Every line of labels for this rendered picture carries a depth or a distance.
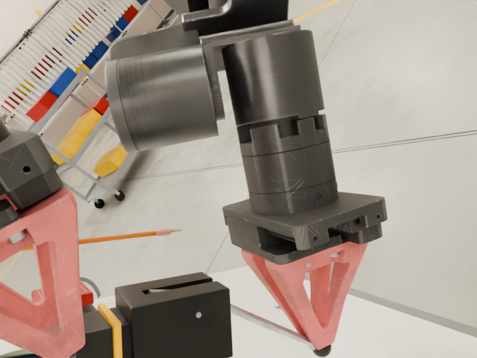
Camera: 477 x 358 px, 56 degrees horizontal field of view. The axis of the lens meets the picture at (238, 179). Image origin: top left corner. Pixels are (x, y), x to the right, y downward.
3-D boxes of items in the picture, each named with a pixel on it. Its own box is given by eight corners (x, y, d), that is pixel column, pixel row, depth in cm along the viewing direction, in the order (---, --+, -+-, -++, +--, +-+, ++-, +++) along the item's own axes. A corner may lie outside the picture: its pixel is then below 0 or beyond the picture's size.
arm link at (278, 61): (319, 4, 25) (299, 25, 30) (198, 27, 25) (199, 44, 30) (338, 127, 26) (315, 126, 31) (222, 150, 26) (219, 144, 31)
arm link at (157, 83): (267, -86, 28) (267, 20, 36) (86, -55, 28) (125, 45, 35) (321, 54, 23) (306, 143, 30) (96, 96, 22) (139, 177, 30)
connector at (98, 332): (165, 352, 24) (164, 316, 24) (72, 376, 22) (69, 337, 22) (147, 334, 27) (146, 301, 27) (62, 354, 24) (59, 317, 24)
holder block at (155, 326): (233, 356, 25) (230, 288, 25) (135, 384, 23) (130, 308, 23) (205, 331, 29) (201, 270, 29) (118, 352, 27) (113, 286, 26)
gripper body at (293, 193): (303, 261, 23) (278, 122, 22) (223, 231, 33) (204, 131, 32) (393, 227, 26) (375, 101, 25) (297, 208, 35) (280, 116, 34)
